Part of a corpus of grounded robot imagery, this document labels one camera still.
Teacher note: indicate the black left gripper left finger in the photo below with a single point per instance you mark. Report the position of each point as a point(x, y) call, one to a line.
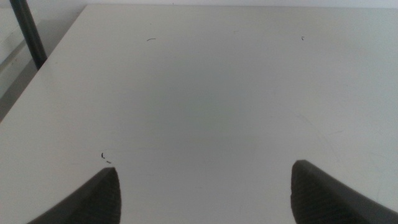
point(93, 202)

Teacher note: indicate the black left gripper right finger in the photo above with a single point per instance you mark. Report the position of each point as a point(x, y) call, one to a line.
point(323, 199)

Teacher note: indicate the black metal pole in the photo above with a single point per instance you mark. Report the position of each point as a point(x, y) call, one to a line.
point(28, 32)

